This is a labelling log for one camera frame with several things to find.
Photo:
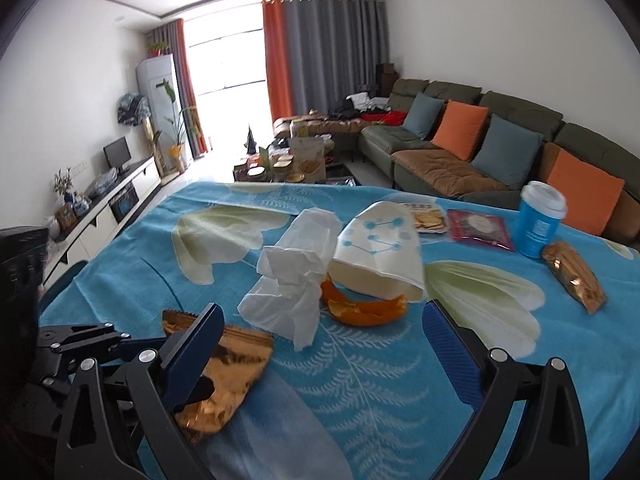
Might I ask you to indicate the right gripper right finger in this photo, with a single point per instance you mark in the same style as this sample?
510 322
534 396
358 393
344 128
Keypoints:
551 440

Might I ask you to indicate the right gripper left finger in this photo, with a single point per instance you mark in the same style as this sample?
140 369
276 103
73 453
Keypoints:
111 410

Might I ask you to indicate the orange peel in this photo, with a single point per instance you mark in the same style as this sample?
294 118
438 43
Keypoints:
359 313

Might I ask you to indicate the gold foil wrapper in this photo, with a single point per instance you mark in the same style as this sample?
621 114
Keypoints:
239 360

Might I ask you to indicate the white paper cup blue dots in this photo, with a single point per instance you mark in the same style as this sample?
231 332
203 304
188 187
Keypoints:
378 254

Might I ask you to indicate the white tv cabinet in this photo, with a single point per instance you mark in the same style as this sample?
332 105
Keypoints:
108 215

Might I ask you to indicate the gold snack packet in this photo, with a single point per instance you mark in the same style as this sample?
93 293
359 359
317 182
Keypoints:
571 270

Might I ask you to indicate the red snack packet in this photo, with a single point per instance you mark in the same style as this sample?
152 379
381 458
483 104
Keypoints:
477 228

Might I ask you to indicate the blue floral tablecloth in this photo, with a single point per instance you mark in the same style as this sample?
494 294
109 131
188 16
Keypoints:
364 403

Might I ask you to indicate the clear cracker packet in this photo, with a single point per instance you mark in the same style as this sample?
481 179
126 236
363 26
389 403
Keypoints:
428 218

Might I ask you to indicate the dried flower vase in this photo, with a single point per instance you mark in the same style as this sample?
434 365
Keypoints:
63 186

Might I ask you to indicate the blue white-lid coffee cup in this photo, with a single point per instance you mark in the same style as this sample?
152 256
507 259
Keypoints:
542 209

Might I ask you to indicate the near orange cushion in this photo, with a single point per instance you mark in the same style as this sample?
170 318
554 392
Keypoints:
591 194

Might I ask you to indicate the orange cushion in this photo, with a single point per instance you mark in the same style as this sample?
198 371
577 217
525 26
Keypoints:
591 194
460 129

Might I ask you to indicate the brown sofa seat pad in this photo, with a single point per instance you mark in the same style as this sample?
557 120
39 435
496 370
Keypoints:
439 173

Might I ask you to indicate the black small monitor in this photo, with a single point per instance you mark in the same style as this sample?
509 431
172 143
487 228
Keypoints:
117 155

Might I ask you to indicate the near teal cushion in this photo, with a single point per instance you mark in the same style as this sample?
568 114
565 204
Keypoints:
507 152

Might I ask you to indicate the teal cushion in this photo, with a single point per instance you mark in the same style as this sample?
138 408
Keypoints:
422 114
507 152

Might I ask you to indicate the green sectional sofa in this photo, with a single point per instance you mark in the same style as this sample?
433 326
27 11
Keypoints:
378 143

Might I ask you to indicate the far orange cushion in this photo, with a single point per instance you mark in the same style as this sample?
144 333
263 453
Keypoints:
460 129

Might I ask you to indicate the potted green plant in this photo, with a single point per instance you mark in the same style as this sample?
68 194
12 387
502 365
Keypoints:
182 122

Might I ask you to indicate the red cloth on sofa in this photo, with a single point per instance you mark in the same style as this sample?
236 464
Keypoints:
387 117

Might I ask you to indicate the far teal cushion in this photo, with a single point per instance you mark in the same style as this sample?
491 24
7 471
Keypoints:
422 114

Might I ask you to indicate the kraft snack bag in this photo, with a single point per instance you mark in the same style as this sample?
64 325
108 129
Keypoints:
308 157

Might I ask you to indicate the dark coffee table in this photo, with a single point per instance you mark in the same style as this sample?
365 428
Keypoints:
274 163

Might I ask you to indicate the white standing air conditioner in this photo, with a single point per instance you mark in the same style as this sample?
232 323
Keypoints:
149 73

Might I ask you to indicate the left window curtain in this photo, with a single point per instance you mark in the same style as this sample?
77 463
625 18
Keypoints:
170 39

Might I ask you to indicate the grey orange curtain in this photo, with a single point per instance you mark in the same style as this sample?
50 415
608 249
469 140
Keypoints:
319 51

